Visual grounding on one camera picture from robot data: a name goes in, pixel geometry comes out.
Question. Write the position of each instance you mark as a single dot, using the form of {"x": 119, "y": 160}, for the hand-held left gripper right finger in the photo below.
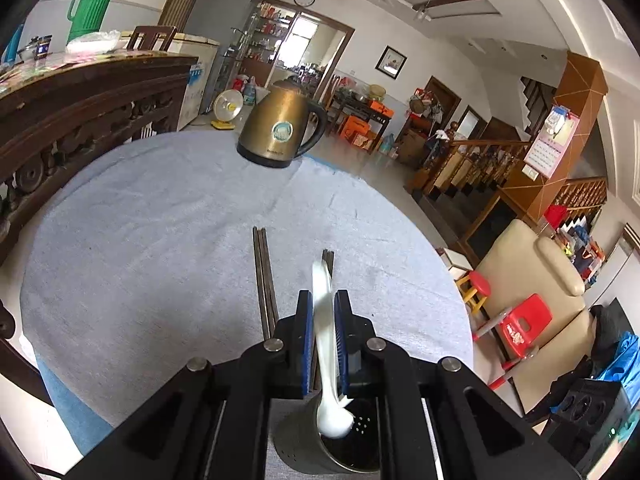
{"x": 342, "y": 345}

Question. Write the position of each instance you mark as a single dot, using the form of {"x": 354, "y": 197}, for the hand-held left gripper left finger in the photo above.
{"x": 305, "y": 345}

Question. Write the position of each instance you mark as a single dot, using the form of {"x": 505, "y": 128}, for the white plastic spoon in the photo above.
{"x": 324, "y": 320}

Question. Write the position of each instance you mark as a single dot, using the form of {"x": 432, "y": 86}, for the perforated metal utensil holder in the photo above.
{"x": 300, "y": 452}

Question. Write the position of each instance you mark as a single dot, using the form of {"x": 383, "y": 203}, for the red round stool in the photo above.
{"x": 476, "y": 285}

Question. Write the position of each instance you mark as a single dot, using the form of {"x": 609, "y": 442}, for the red plastic chair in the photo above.
{"x": 525, "y": 322}

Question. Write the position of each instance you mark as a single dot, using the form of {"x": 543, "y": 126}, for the wooden stair railing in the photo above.
{"x": 470, "y": 160}

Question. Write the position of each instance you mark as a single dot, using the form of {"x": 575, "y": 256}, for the bronze electric kettle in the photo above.
{"x": 275, "y": 120}

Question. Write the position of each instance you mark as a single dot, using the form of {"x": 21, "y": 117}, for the dark wooden side table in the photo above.
{"x": 360, "y": 110}

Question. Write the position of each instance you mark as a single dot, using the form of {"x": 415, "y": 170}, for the black plastic case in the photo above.
{"x": 590, "y": 410}

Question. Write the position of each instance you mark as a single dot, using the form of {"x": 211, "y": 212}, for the blue water bottle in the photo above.
{"x": 249, "y": 94}

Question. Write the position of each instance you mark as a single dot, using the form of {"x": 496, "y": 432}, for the blue cloth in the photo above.
{"x": 622, "y": 360}

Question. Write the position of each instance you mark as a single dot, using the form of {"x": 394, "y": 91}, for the white chest freezer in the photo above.
{"x": 197, "y": 75}

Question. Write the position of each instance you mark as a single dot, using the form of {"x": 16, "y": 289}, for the glass display shelf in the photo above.
{"x": 262, "y": 40}

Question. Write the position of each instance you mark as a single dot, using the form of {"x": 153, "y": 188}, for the grey refrigerator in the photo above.
{"x": 220, "y": 15}

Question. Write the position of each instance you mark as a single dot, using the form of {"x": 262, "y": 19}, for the orange wooden pillar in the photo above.
{"x": 575, "y": 95}

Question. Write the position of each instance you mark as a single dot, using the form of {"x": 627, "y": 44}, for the wooden chair back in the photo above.
{"x": 150, "y": 37}

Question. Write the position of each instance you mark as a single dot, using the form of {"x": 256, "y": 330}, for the white plastic bag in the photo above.
{"x": 92, "y": 42}

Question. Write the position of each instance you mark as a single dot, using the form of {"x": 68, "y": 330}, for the glass jar with lid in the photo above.
{"x": 36, "y": 49}

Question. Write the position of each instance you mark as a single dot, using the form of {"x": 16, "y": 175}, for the green thermos jug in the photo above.
{"x": 92, "y": 5}

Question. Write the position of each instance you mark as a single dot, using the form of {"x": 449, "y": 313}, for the blue thermos flask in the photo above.
{"x": 14, "y": 45}

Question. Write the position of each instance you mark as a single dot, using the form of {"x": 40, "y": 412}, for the framed wall picture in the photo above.
{"x": 390, "y": 62}

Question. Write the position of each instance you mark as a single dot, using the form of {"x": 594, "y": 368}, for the wall calendar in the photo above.
{"x": 550, "y": 145}

